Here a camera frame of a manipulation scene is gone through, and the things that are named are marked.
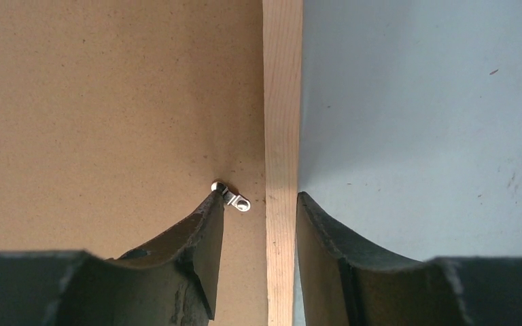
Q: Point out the wooden picture frame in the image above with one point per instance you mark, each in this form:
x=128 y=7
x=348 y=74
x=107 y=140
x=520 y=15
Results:
x=282 y=56

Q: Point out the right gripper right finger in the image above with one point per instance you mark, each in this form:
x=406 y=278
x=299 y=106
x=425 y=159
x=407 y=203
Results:
x=348 y=280

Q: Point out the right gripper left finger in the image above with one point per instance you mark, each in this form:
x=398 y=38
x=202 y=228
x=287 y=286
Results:
x=171 y=279

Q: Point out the brown backing board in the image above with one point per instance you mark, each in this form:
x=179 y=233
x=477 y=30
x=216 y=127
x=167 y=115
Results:
x=115 y=119

